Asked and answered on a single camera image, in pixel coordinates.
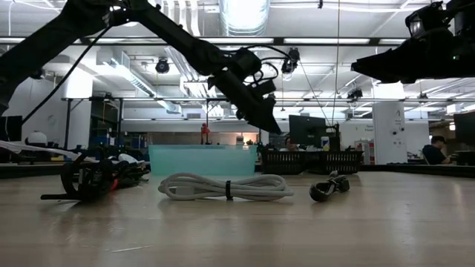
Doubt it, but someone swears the person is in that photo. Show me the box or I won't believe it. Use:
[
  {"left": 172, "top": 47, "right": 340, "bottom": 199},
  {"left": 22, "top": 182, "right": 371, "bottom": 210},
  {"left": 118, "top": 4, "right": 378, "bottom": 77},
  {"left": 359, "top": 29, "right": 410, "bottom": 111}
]
[
  {"left": 280, "top": 136, "right": 300, "bottom": 152},
  {"left": 422, "top": 135, "right": 453, "bottom": 165}
]

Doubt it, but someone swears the black cable bundle red tie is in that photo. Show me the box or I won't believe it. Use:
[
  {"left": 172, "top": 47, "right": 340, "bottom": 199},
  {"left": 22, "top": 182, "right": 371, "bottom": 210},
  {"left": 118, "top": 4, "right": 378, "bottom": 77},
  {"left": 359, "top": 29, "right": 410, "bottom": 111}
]
[{"left": 39, "top": 147, "right": 123, "bottom": 203}]

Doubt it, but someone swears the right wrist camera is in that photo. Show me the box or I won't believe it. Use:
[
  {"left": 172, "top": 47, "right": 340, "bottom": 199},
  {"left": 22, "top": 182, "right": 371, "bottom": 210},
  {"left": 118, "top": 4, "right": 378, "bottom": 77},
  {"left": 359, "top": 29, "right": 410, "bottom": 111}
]
[{"left": 404, "top": 1, "right": 448, "bottom": 38}]

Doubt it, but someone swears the red object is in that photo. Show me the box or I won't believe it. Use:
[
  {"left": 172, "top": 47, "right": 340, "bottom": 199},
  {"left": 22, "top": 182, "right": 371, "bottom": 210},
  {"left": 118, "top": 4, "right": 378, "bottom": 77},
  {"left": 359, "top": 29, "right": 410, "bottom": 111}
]
[{"left": 200, "top": 122, "right": 212, "bottom": 145}]

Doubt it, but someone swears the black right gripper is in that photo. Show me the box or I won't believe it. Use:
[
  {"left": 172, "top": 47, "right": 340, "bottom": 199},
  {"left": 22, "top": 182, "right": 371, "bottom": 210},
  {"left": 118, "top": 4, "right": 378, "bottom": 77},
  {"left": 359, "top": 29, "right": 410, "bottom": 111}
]
[{"left": 350, "top": 27, "right": 475, "bottom": 85}]

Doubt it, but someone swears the teal translucent plastic bin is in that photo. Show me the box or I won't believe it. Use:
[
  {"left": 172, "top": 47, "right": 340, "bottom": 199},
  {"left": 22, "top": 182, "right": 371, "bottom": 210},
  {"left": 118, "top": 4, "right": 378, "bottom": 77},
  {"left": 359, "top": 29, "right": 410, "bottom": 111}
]
[{"left": 148, "top": 144, "right": 258, "bottom": 177}]

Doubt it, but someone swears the black hanging camera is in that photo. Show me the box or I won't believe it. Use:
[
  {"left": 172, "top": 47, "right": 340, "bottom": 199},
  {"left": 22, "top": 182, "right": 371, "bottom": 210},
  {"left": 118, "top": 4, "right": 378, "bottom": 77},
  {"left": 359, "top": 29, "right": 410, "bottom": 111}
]
[{"left": 281, "top": 47, "right": 301, "bottom": 76}]

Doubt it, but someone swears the black cable with plug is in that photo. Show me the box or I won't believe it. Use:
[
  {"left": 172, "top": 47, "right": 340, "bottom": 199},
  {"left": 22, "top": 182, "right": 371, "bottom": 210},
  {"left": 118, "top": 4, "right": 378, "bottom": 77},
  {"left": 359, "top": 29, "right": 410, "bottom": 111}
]
[{"left": 118, "top": 162, "right": 151, "bottom": 188}]

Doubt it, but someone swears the white braided cable bundle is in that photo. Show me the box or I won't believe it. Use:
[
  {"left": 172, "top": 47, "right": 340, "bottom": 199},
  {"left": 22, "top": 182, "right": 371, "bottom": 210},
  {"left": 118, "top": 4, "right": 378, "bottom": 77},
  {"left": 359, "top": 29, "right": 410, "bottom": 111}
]
[{"left": 157, "top": 172, "right": 295, "bottom": 202}]

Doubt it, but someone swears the white pillar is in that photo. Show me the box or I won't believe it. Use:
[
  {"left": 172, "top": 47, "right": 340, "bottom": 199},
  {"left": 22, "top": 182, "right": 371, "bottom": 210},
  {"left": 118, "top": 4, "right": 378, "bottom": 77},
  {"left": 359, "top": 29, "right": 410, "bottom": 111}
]
[{"left": 372, "top": 83, "right": 408, "bottom": 165}]

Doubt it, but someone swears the short black cable bundle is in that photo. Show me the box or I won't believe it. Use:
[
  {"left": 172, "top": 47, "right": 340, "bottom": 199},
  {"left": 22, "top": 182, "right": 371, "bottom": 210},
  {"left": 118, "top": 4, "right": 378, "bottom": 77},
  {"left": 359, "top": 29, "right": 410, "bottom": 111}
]
[{"left": 308, "top": 170, "right": 351, "bottom": 203}]

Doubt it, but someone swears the black ceiling camera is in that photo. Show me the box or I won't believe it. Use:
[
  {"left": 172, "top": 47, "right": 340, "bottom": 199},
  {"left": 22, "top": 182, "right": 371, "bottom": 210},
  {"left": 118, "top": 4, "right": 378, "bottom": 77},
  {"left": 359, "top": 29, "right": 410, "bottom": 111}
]
[{"left": 154, "top": 57, "right": 171, "bottom": 75}]

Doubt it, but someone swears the white dome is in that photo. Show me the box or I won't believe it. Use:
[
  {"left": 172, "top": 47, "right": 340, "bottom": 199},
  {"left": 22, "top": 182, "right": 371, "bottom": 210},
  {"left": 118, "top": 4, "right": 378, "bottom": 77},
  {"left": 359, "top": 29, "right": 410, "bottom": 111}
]
[{"left": 27, "top": 130, "right": 48, "bottom": 146}]

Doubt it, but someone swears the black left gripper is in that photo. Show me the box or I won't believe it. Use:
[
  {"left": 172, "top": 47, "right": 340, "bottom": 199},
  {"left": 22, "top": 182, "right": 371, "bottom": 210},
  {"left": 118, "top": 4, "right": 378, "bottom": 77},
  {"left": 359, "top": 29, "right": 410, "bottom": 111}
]
[{"left": 207, "top": 47, "right": 284, "bottom": 136}]

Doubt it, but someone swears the black shelf rack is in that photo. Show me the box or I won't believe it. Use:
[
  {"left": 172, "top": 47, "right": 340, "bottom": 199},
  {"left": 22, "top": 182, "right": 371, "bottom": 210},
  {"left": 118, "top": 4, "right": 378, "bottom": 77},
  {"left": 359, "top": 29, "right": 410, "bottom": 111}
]
[{"left": 63, "top": 96, "right": 125, "bottom": 150}]

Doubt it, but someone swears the silver ceiling duct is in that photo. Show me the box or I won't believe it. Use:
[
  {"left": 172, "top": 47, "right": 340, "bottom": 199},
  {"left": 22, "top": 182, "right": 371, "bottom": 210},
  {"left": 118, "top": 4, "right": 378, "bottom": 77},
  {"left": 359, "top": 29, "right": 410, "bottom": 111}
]
[{"left": 217, "top": 0, "right": 271, "bottom": 37}]

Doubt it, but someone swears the black mesh basket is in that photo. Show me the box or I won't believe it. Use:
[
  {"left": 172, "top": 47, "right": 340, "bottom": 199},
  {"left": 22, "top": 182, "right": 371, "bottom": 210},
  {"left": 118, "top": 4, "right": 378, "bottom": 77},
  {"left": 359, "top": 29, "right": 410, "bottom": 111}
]
[
  {"left": 259, "top": 149, "right": 309, "bottom": 176},
  {"left": 307, "top": 149, "right": 365, "bottom": 176}
]

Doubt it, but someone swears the black computer monitor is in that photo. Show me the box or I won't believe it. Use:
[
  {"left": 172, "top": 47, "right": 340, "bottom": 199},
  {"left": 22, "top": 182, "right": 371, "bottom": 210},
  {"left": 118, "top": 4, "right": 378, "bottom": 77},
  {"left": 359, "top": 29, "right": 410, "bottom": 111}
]
[{"left": 288, "top": 114, "right": 328, "bottom": 150}]

